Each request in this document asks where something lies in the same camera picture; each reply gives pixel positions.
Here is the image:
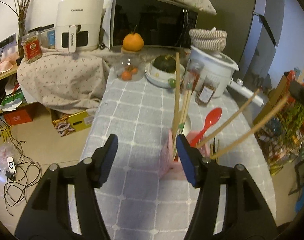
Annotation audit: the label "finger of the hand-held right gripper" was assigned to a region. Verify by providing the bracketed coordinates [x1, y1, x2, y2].
[288, 80, 304, 113]

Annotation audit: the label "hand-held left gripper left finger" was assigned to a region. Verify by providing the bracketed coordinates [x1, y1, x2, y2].
[14, 134, 118, 240]

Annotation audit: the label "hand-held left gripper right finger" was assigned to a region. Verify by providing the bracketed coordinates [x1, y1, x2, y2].
[176, 134, 277, 240]

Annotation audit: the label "pink perforated utensil holder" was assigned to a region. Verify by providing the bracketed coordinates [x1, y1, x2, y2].
[161, 128, 214, 180]

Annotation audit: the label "white plastic spoon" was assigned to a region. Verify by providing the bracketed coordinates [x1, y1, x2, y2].
[183, 112, 192, 134]

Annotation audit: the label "red plastic spoon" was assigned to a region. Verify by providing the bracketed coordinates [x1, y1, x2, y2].
[189, 107, 222, 147]

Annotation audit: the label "bundle of bamboo chopsticks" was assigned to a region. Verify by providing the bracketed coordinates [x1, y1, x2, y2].
[172, 52, 194, 162]

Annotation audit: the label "red plastic bag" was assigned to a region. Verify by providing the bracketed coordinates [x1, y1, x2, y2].
[282, 70, 299, 88]

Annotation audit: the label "yellow printed cardboard box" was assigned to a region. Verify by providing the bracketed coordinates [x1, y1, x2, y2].
[52, 110, 94, 137]

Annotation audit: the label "labelled spice jar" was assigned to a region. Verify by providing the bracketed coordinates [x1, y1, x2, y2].
[196, 76, 220, 107]

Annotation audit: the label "black metal stand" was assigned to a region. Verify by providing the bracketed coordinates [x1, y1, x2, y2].
[288, 152, 304, 197]

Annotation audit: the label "tall spice jar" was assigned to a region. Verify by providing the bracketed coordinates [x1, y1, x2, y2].
[183, 59, 204, 92]

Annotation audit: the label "grey refrigerator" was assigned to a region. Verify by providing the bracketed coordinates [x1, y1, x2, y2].
[193, 0, 285, 95]

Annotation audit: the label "white bowl with green knob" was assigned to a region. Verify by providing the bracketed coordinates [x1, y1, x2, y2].
[144, 62, 186, 88]

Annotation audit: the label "white electric pot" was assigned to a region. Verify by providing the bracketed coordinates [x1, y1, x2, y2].
[191, 45, 264, 105]

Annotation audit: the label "floral cloth cover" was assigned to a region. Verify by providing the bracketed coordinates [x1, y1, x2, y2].
[17, 47, 111, 115]

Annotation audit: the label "small white device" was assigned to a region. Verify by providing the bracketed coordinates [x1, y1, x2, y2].
[6, 156, 17, 174]

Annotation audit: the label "green squash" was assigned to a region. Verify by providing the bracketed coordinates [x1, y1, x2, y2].
[153, 54, 179, 73]

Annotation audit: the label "glass jar with wooden lid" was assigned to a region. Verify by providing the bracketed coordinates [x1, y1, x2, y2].
[114, 49, 145, 82]

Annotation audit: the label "red box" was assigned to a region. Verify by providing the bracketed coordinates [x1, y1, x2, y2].
[3, 109, 34, 125]

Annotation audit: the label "large orange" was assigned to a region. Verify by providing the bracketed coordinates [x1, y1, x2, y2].
[123, 25, 144, 52]

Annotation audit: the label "wooden shelf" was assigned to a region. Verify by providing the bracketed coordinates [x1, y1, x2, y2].
[0, 34, 25, 115]

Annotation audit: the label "red label jar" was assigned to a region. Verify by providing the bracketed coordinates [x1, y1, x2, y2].
[21, 31, 42, 64]

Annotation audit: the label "clear containers with black lids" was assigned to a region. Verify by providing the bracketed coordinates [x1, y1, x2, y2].
[29, 24, 56, 49]

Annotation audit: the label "pink cloth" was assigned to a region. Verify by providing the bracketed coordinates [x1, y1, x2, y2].
[0, 49, 20, 77]

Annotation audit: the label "black microwave oven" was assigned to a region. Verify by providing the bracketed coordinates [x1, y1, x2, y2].
[109, 0, 199, 49]

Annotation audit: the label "white air fryer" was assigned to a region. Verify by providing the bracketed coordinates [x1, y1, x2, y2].
[54, 0, 104, 52]

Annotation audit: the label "black power strip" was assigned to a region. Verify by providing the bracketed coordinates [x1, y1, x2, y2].
[0, 36, 15, 53]

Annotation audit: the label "dried branches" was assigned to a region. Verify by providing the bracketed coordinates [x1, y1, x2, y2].
[0, 0, 42, 58]

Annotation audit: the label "black wire rack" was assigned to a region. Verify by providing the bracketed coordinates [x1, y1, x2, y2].
[252, 70, 304, 175]

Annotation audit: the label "black floor cables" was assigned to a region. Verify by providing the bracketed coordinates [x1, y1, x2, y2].
[0, 120, 42, 218]

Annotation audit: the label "woven rope basket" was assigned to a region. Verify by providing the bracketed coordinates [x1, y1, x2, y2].
[189, 27, 228, 53]

